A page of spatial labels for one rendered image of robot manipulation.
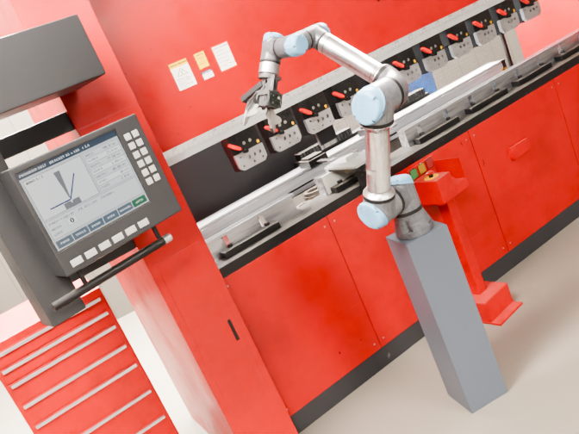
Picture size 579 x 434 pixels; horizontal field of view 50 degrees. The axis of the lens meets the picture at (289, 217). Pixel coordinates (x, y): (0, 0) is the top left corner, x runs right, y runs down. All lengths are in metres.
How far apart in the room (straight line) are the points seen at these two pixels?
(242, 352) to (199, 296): 0.31
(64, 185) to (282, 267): 1.13
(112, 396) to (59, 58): 1.47
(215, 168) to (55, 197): 1.46
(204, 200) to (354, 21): 1.18
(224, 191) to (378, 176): 1.33
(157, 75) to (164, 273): 0.82
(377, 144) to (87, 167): 0.94
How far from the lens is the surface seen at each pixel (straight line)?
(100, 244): 2.02
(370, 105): 2.02
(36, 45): 2.08
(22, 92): 2.03
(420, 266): 2.37
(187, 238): 2.46
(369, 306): 3.04
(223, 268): 2.63
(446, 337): 2.51
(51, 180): 1.99
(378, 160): 2.13
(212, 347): 2.57
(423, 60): 3.40
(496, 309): 3.23
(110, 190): 2.05
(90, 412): 2.87
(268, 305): 2.75
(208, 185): 3.28
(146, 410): 2.93
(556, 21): 4.69
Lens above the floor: 1.62
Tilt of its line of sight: 15 degrees down
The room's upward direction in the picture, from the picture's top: 24 degrees counter-clockwise
